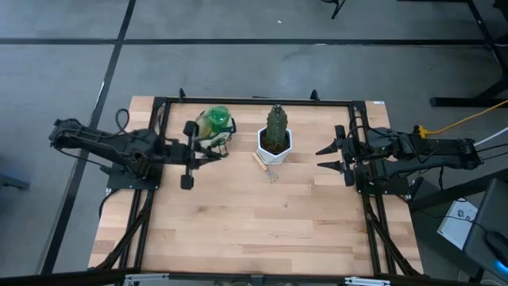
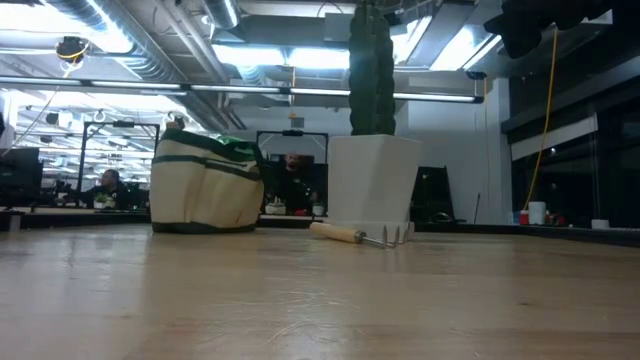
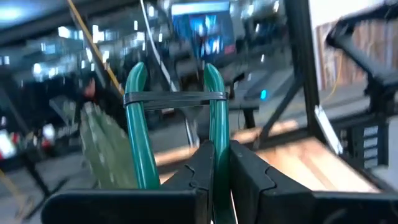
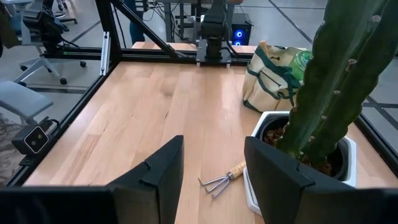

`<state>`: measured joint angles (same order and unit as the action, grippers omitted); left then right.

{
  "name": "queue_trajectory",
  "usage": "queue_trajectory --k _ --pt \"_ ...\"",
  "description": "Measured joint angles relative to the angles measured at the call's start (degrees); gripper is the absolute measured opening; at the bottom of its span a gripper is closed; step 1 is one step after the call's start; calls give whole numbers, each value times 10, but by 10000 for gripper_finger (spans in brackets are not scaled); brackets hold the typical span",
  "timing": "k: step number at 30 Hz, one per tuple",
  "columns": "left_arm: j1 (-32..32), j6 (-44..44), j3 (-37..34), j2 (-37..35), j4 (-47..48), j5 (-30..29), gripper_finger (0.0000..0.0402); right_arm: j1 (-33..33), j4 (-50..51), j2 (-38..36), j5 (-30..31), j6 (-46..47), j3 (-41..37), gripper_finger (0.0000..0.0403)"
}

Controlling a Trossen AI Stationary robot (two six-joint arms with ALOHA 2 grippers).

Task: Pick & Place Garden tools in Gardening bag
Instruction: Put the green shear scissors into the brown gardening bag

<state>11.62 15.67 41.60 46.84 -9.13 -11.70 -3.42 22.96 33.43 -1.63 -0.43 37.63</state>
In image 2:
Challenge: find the beige green-trimmed gardening bag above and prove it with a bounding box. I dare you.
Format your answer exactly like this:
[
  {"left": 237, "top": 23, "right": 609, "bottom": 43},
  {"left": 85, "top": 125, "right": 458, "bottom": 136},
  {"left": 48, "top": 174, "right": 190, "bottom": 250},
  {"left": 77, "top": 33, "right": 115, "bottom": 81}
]
[{"left": 148, "top": 128, "right": 266, "bottom": 235}]

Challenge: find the long horizontal light bar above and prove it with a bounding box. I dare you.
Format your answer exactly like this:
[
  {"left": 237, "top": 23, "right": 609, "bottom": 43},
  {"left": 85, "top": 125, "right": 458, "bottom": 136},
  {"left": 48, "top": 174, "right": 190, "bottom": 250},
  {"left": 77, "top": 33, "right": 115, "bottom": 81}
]
[{"left": 0, "top": 74, "right": 485, "bottom": 105}]

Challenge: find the black computer monitor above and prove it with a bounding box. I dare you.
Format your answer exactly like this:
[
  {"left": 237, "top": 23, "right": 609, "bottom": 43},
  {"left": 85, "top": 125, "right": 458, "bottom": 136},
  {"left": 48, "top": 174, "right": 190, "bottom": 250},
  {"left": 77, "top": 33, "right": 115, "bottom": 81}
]
[{"left": 0, "top": 147, "right": 44, "bottom": 207}]

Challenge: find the person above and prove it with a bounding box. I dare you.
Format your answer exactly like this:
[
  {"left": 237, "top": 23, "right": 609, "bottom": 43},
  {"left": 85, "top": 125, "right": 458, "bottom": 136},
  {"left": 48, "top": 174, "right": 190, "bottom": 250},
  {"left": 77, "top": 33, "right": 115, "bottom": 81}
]
[
  {"left": 79, "top": 168, "right": 132, "bottom": 210},
  {"left": 273, "top": 152, "right": 319, "bottom": 217}
]

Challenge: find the black metal rig frame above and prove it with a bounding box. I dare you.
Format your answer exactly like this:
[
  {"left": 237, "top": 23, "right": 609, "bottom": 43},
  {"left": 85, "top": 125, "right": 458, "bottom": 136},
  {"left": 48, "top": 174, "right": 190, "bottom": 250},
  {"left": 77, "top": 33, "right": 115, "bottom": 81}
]
[
  {"left": 77, "top": 121, "right": 161, "bottom": 201},
  {"left": 255, "top": 130, "right": 330, "bottom": 166}
]

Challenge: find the white cylindrical roll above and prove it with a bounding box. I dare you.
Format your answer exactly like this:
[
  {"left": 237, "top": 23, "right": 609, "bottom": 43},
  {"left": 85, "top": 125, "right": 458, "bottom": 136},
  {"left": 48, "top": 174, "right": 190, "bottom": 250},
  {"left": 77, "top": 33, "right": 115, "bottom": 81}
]
[{"left": 528, "top": 201, "right": 547, "bottom": 226}]

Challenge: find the tall green cactus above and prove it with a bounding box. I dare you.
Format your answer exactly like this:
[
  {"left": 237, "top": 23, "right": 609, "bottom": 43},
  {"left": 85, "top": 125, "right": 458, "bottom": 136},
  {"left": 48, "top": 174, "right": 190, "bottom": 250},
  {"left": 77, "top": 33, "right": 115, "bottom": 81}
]
[{"left": 348, "top": 0, "right": 397, "bottom": 137}]

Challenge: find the yellow hanging cable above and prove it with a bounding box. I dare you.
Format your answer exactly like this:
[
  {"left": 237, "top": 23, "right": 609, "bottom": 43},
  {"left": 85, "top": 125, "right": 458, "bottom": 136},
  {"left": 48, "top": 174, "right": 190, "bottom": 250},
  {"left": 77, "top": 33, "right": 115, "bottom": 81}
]
[{"left": 523, "top": 27, "right": 560, "bottom": 211}]

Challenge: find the wooden handled hand rake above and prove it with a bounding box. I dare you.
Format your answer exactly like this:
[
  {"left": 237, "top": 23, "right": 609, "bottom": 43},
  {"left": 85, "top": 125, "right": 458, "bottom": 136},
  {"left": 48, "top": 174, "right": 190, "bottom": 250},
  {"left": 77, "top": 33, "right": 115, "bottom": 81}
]
[{"left": 308, "top": 221, "right": 414, "bottom": 250}]

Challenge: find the white square planter pot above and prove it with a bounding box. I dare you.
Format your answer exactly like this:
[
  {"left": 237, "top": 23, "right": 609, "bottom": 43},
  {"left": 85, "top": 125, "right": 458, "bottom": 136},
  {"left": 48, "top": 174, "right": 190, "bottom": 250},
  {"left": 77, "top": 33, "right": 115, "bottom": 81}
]
[{"left": 325, "top": 133, "right": 422, "bottom": 236}]

